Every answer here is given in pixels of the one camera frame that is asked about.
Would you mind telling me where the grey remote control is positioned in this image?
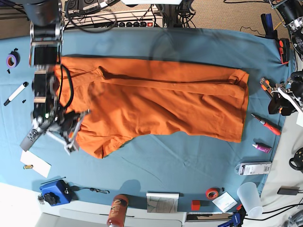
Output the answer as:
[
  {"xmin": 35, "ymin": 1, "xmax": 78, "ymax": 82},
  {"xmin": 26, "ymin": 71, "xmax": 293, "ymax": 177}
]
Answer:
[{"xmin": 20, "ymin": 127, "xmax": 45, "ymax": 151}]

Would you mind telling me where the blue spring clamp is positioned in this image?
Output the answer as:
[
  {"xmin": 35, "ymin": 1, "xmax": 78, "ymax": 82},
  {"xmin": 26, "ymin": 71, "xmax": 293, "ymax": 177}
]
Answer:
[{"xmin": 218, "ymin": 204, "xmax": 246, "ymax": 227}]

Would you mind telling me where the grey notebook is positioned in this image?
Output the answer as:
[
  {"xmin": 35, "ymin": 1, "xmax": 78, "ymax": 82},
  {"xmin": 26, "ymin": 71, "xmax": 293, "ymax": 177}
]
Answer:
[{"xmin": 146, "ymin": 192, "xmax": 179, "ymax": 213}]

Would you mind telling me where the silver carabiner with strap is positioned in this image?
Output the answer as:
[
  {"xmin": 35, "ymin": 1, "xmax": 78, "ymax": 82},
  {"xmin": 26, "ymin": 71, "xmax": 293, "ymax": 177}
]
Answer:
[{"xmin": 71, "ymin": 186, "xmax": 110, "ymax": 194}]

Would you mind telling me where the orange drink bottle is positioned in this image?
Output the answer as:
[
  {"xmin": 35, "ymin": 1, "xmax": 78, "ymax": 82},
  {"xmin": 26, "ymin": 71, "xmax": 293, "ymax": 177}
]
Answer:
[{"xmin": 107, "ymin": 194, "xmax": 129, "ymax": 227}]

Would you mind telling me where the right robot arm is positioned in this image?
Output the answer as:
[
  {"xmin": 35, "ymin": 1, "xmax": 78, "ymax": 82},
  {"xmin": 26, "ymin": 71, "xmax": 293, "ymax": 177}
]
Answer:
[{"xmin": 20, "ymin": 0, "xmax": 90, "ymax": 154}]

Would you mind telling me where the red tape roll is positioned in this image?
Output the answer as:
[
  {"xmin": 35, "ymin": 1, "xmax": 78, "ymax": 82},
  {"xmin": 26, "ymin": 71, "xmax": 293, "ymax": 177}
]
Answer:
[{"xmin": 205, "ymin": 188, "xmax": 220, "ymax": 200}]

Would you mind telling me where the white paper card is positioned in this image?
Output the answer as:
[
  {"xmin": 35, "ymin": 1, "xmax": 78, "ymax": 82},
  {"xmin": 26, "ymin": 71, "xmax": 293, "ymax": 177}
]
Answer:
[{"xmin": 20, "ymin": 150, "xmax": 51, "ymax": 178}]

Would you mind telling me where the small red cube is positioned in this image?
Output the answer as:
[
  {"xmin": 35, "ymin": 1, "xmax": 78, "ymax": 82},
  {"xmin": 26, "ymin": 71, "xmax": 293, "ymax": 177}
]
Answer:
[{"xmin": 191, "ymin": 200, "xmax": 201, "ymax": 211}]

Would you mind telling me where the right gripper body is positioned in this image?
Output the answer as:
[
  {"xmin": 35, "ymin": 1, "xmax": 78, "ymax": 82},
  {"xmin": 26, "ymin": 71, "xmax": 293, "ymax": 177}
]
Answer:
[{"xmin": 30, "ymin": 111, "xmax": 80, "ymax": 137}]

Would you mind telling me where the blue clamp box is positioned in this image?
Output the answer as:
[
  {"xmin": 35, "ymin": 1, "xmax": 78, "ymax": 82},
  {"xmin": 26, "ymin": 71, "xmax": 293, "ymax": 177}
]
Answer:
[{"xmin": 39, "ymin": 180, "xmax": 72, "ymax": 206}]

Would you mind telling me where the red screwdriver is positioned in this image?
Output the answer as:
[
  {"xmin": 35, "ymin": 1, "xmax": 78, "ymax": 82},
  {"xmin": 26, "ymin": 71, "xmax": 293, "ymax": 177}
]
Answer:
[{"xmin": 251, "ymin": 114, "xmax": 281, "ymax": 136}]

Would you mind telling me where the orange t-shirt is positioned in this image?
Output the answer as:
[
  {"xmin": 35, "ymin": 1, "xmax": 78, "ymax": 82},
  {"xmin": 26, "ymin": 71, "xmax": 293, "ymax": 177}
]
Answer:
[{"xmin": 55, "ymin": 57, "xmax": 249, "ymax": 158}]

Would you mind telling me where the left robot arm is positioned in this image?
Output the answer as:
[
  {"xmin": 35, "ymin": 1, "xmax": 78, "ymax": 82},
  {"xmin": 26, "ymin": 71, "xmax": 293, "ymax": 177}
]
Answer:
[{"xmin": 268, "ymin": 0, "xmax": 303, "ymax": 116}]

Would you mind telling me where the black and white marker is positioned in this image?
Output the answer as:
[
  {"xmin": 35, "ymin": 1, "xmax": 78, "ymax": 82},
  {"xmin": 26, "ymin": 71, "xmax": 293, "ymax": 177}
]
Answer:
[{"xmin": 4, "ymin": 82, "xmax": 29, "ymax": 106}]

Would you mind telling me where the white square card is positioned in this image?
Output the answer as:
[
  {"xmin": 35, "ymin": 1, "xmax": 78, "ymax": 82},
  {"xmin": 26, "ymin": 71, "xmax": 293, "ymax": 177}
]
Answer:
[{"xmin": 212, "ymin": 192, "xmax": 237, "ymax": 213}]

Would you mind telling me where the blue-grey table cloth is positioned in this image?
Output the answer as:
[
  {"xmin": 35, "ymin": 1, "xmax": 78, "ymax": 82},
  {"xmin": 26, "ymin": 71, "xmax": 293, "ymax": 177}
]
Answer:
[{"xmin": 0, "ymin": 27, "xmax": 297, "ymax": 211}]

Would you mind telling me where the blue black clamp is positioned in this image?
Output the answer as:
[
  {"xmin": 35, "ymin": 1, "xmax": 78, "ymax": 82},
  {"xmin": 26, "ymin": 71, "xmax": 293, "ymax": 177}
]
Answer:
[{"xmin": 260, "ymin": 13, "xmax": 278, "ymax": 40}]

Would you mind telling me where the small yellow battery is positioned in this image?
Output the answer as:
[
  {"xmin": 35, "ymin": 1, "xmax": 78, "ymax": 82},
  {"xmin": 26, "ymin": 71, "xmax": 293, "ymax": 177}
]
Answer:
[{"xmin": 23, "ymin": 165, "xmax": 33, "ymax": 169}]

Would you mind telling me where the black power adapter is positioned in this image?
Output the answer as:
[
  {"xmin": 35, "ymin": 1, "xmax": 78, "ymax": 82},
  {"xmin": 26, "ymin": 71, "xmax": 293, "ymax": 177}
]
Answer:
[{"xmin": 277, "ymin": 186, "xmax": 300, "ymax": 195}]

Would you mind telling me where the purple tape roll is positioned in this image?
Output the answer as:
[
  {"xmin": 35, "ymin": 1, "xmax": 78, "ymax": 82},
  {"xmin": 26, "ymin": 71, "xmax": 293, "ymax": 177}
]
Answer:
[{"xmin": 6, "ymin": 51, "xmax": 20, "ymax": 69}]

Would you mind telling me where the purple glue tube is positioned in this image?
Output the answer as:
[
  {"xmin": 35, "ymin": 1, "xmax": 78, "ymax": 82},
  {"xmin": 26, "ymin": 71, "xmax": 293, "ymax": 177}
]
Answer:
[{"xmin": 252, "ymin": 143, "xmax": 272, "ymax": 153}]

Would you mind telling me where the orange black utility knife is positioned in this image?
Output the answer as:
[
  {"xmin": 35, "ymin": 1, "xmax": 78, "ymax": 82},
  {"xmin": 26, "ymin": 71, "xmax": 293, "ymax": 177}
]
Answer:
[{"xmin": 260, "ymin": 78, "xmax": 291, "ymax": 116}]

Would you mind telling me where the orange black clamp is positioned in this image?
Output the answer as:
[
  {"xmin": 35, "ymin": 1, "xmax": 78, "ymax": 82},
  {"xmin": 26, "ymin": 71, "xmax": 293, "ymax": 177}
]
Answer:
[{"xmin": 278, "ymin": 38, "xmax": 290, "ymax": 65}]

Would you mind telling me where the translucent plastic cup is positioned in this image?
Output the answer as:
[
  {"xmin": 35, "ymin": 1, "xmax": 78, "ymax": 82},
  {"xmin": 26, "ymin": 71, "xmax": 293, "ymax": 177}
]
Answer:
[{"xmin": 237, "ymin": 182, "xmax": 263, "ymax": 218}]

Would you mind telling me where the power strip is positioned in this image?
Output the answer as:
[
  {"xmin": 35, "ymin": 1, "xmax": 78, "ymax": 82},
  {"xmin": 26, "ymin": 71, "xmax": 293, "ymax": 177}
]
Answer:
[{"xmin": 116, "ymin": 20, "xmax": 163, "ymax": 28}]

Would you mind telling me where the plastic blister pack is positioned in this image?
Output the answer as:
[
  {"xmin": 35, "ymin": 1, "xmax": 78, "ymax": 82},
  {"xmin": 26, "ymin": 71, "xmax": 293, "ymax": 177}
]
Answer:
[{"xmin": 235, "ymin": 161, "xmax": 272, "ymax": 176}]

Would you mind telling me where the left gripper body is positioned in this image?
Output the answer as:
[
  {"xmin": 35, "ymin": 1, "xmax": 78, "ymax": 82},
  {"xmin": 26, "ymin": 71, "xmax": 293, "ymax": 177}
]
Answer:
[{"xmin": 285, "ymin": 71, "xmax": 303, "ymax": 103}]

